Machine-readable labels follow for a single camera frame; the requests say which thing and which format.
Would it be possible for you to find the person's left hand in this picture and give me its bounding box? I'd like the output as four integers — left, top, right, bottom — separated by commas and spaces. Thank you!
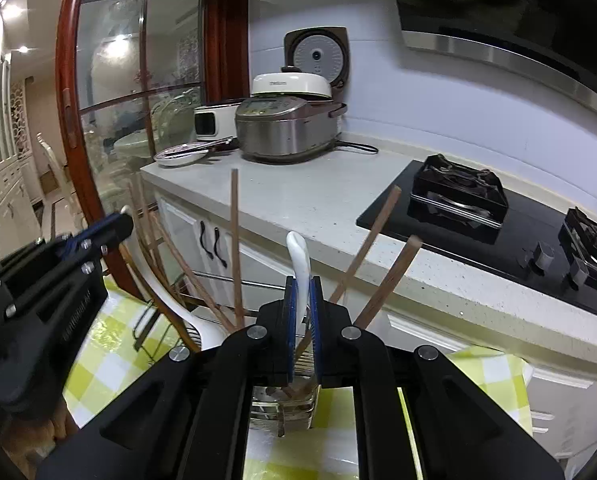
0, 400, 82, 467

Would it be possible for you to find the black burner grate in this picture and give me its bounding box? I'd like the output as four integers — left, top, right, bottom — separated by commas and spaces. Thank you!
411, 154, 509, 231
559, 207, 597, 286

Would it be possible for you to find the speckled stone countertop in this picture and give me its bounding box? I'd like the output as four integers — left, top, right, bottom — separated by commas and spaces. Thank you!
139, 132, 597, 356

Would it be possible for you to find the white domed appliance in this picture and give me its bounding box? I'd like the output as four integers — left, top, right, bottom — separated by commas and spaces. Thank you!
251, 72, 334, 99

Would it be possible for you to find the silver rice cooker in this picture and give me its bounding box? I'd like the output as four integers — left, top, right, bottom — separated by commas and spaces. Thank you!
235, 26, 352, 163

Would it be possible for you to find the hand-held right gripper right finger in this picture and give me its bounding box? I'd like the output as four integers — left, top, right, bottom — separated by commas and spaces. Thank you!
309, 275, 564, 480

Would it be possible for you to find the white carved sideboard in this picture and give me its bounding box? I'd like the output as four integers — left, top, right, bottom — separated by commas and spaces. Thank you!
0, 10, 44, 271

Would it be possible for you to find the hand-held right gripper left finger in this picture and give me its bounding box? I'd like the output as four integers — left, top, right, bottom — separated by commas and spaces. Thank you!
36, 275, 299, 480

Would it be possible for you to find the black cabinet handle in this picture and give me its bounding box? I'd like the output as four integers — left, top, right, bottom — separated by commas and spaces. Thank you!
198, 222, 214, 261
212, 227, 229, 268

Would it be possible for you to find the black glass gas cooktop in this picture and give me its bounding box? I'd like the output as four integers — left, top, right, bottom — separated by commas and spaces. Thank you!
356, 157, 597, 326

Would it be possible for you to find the white ceramic spoon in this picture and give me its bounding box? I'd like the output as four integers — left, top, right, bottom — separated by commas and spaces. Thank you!
285, 230, 313, 356
120, 205, 229, 353

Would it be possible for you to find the small white boxy appliance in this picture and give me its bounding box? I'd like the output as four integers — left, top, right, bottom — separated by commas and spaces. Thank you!
193, 101, 242, 142

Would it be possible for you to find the metal wire utensil rack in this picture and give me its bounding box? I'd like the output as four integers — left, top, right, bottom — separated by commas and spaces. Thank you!
132, 267, 324, 440

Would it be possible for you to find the green checked tablecloth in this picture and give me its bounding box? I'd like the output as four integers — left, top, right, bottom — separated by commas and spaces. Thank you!
61, 275, 534, 480

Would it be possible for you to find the white dining chair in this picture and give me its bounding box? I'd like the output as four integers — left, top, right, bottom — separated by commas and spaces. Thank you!
36, 132, 79, 211

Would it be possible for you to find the black range hood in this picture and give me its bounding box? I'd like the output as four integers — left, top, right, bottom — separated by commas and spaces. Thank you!
386, 0, 597, 126

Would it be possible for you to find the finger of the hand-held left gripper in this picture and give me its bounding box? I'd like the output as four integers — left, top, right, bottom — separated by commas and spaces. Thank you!
67, 221, 135, 274
53, 212, 130, 257

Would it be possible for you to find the round plate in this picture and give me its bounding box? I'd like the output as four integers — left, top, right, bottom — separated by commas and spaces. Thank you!
154, 138, 239, 168

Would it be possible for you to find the grey stove knob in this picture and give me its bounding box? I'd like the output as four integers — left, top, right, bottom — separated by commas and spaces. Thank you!
521, 241, 554, 273
563, 260, 592, 291

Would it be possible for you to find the black power cord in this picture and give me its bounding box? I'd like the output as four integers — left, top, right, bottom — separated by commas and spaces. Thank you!
331, 140, 379, 155

